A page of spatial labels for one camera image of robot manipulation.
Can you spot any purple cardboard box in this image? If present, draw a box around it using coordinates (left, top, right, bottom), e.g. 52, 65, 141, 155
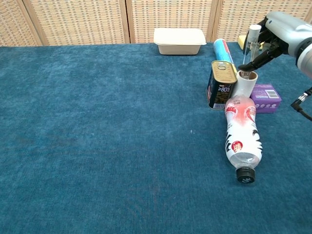
249, 84, 283, 115

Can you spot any clear glass test tube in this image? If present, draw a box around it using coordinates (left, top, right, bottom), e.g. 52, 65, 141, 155
242, 24, 262, 79

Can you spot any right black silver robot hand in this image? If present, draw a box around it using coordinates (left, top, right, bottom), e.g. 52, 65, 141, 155
237, 11, 312, 72

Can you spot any plastic bottle with black cap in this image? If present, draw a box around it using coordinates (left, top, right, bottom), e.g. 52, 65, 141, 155
224, 95, 264, 185

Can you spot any beige lidded food container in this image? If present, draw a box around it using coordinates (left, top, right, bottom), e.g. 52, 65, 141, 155
153, 27, 207, 56

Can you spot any gold black luncheon meat can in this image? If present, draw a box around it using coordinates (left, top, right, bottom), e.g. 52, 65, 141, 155
206, 60, 238, 111

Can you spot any blue wrap roll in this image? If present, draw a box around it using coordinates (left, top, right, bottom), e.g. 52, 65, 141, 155
213, 38, 237, 72

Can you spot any woven bamboo folding screen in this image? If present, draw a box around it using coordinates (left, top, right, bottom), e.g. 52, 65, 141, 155
0, 0, 312, 47

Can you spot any teal table cloth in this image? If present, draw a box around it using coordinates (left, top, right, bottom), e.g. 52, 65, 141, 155
0, 41, 312, 234

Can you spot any yellow sponge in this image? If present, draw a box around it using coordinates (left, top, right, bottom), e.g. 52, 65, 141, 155
237, 34, 266, 52

